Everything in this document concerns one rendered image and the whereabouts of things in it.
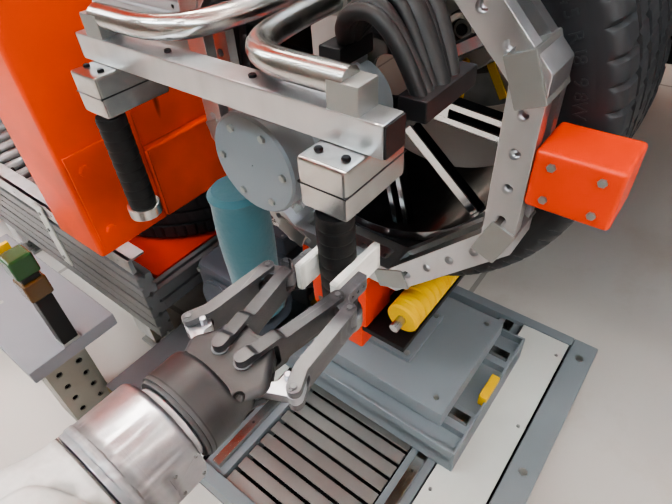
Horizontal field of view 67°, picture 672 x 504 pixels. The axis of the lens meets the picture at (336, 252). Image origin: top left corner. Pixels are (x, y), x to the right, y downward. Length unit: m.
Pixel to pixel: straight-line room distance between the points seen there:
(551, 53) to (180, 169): 0.78
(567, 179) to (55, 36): 0.75
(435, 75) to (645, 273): 1.48
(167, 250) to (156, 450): 1.12
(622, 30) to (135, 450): 0.55
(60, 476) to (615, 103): 0.58
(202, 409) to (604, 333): 1.38
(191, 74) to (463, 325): 0.90
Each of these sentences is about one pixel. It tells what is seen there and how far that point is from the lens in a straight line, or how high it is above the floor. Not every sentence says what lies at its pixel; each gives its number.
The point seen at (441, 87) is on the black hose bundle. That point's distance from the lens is 0.44.
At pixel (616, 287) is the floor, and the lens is 1.77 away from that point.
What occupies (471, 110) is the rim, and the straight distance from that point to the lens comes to 0.70.
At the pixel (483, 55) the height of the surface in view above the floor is 0.81.
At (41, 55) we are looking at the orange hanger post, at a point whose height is 0.90.
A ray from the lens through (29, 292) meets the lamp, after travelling 0.95.
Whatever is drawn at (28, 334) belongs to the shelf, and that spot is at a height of 0.45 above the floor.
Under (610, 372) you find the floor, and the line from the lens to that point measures 1.54.
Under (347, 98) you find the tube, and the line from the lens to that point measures 0.40.
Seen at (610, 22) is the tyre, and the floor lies 0.99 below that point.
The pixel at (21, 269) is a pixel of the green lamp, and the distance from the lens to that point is 0.93.
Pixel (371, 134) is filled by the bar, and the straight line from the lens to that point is 0.39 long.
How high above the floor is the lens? 1.16
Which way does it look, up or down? 42 degrees down
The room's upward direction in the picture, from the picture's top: 4 degrees counter-clockwise
